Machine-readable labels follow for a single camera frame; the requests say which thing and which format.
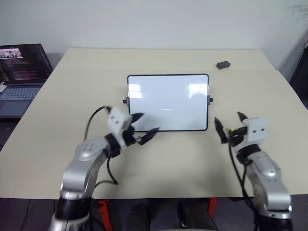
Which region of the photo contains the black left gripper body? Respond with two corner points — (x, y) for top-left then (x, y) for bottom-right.
(121, 124), (143, 148)

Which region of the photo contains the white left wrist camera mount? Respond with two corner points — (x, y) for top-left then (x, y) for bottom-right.
(106, 106), (134, 151)

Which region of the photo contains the orange frame bar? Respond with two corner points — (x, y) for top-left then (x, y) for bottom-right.
(208, 197), (218, 218)
(98, 198), (113, 231)

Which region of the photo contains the dark furniture piece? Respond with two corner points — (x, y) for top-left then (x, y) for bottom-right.
(289, 40), (308, 109)

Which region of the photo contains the open grey laptop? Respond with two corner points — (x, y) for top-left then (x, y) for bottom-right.
(0, 43), (54, 119)

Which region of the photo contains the black-framed tabletop whiteboard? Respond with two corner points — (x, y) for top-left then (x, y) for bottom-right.
(122, 73), (215, 132)

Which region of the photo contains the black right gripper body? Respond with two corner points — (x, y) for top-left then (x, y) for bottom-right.
(227, 126), (249, 147)

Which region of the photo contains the small black box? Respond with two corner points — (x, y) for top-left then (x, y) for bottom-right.
(215, 61), (231, 70)

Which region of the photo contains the dark rounded shape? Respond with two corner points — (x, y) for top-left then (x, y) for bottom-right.
(177, 200), (218, 231)
(128, 203), (152, 231)

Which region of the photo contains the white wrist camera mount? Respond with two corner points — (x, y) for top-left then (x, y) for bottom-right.
(106, 106), (134, 151)
(234, 117), (269, 153)

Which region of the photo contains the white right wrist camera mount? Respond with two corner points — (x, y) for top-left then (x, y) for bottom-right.
(234, 117), (269, 153)

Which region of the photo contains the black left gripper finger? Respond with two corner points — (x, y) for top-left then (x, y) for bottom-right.
(139, 127), (160, 146)
(130, 112), (145, 126)

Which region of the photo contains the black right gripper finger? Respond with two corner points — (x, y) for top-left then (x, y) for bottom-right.
(236, 111), (249, 123)
(214, 116), (229, 145)

